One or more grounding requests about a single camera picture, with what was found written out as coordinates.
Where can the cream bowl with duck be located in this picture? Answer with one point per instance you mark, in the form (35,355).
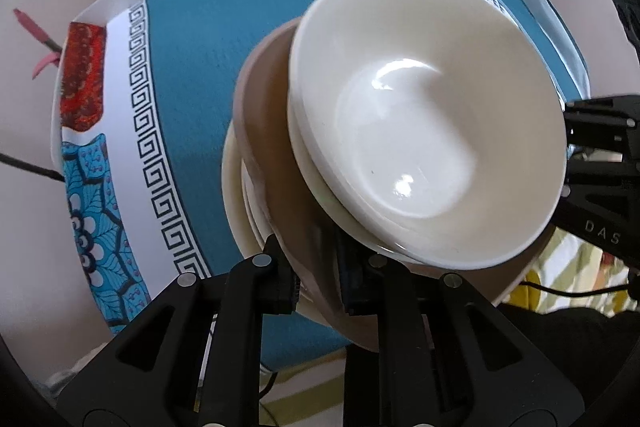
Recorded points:
(328,201)

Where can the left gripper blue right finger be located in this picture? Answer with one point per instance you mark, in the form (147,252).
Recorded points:
(362,280)

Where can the white ribbed bowl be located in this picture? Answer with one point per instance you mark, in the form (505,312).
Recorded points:
(435,123)

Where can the pink mop handle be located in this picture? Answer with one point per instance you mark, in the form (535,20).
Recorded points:
(40,35)

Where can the pink square handled bowl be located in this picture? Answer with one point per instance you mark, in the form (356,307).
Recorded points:
(310,240)

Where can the large duck pattern plate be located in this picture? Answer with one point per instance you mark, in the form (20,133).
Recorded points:
(248,223)

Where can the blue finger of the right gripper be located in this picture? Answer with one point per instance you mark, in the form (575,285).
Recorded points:
(602,168)
(604,123)

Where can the blue patterned tablecloth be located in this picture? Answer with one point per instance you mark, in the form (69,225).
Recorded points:
(145,106)

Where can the yellow clutter on floor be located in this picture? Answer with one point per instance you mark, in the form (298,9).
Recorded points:
(570,306)

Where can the black clothes rack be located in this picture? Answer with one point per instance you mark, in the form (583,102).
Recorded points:
(33,169)

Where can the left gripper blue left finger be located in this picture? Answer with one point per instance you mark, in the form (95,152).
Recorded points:
(280,282)

